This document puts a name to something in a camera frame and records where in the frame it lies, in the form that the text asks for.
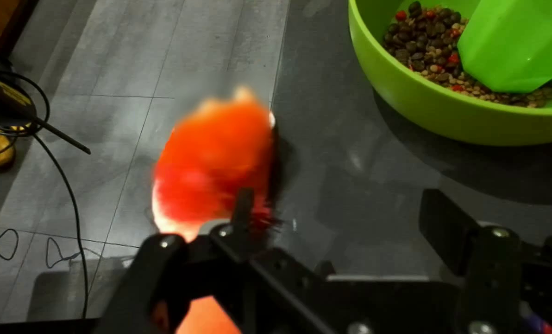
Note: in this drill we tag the dry kibble mix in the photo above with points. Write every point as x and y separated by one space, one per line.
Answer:
425 43

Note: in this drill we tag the green plastic cup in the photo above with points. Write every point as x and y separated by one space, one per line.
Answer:
510 43

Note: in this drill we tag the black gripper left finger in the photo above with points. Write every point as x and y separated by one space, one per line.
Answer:
243 214

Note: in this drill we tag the green plastic bowl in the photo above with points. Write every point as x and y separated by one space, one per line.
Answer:
425 114

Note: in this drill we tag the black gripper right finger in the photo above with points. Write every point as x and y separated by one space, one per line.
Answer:
453 232

